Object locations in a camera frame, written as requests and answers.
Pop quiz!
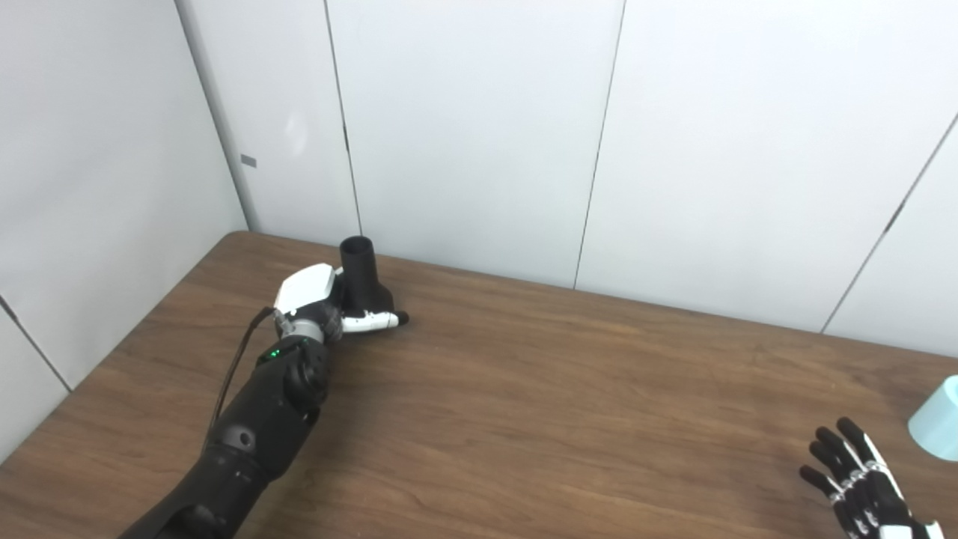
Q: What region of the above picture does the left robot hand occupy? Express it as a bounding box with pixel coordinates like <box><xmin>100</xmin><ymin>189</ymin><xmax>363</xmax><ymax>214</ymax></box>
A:
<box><xmin>272</xmin><ymin>262</ymin><xmax>411</xmax><ymax>345</ymax></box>

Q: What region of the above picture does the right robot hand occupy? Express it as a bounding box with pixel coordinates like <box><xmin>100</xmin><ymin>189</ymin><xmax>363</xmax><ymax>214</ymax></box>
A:
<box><xmin>798</xmin><ymin>417</ymin><xmax>946</xmax><ymax>539</ymax></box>

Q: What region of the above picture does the black nozzle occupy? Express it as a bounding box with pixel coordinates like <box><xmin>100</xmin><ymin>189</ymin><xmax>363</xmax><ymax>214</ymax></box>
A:
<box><xmin>339</xmin><ymin>236</ymin><xmax>397</xmax><ymax>317</ymax></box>

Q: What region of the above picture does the light blue cylinder cup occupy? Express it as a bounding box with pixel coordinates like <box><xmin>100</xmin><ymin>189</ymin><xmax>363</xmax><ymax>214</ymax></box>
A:
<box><xmin>907</xmin><ymin>375</ymin><xmax>958</xmax><ymax>462</ymax></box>

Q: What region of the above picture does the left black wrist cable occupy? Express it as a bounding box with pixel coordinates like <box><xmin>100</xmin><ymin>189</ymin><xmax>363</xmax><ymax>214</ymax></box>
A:
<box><xmin>202</xmin><ymin>305</ymin><xmax>278</xmax><ymax>451</ymax></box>

